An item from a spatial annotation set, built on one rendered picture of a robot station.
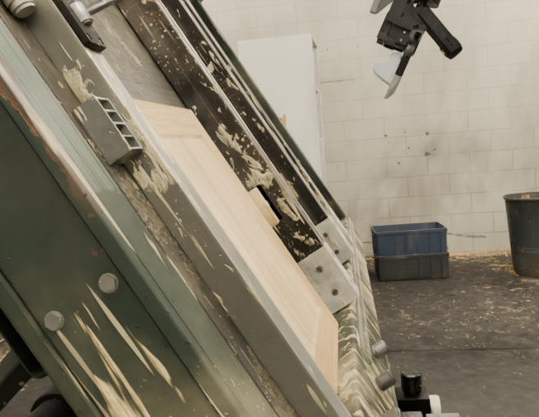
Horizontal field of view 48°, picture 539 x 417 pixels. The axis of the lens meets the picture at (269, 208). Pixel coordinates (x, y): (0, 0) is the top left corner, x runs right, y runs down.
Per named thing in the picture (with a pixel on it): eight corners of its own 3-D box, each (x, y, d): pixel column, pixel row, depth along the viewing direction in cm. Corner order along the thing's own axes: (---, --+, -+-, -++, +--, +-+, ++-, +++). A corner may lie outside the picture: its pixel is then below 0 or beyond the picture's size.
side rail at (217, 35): (324, 231, 254) (345, 217, 253) (175, 14, 251) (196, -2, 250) (324, 228, 262) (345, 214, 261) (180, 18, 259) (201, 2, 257)
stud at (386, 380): (382, 395, 92) (398, 385, 92) (373, 381, 92) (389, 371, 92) (381, 388, 95) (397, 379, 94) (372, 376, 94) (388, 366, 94)
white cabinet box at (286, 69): (329, 294, 483) (311, 33, 461) (258, 297, 492) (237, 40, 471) (333, 276, 543) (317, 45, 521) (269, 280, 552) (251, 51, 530)
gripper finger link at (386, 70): (364, 89, 123) (383, 46, 121) (390, 101, 122) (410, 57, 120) (364, 88, 119) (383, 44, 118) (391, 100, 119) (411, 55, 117)
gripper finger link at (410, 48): (393, 74, 121) (411, 34, 120) (401, 78, 121) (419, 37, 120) (393, 73, 117) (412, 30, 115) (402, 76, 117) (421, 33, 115)
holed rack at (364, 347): (369, 364, 98) (372, 362, 98) (359, 349, 98) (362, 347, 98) (351, 222, 261) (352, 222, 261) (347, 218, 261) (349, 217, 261)
